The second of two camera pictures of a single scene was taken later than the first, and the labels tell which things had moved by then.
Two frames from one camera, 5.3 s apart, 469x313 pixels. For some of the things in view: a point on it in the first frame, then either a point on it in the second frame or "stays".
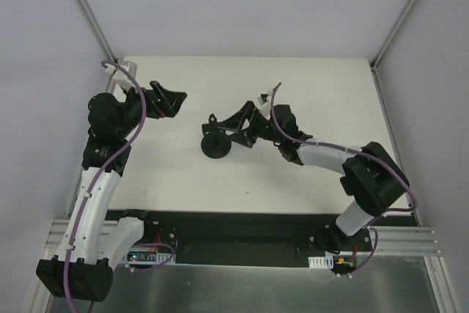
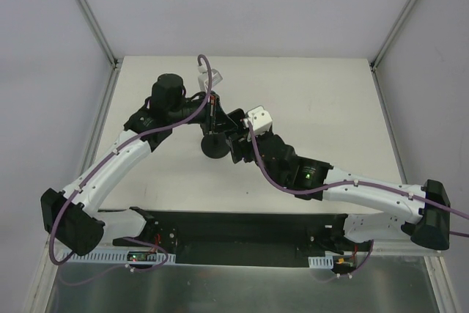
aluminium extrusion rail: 404,241 stays
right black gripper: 250,121 → 237,147
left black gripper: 154,100 → 212,115
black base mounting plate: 251,238 stays
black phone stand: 215,143 stays
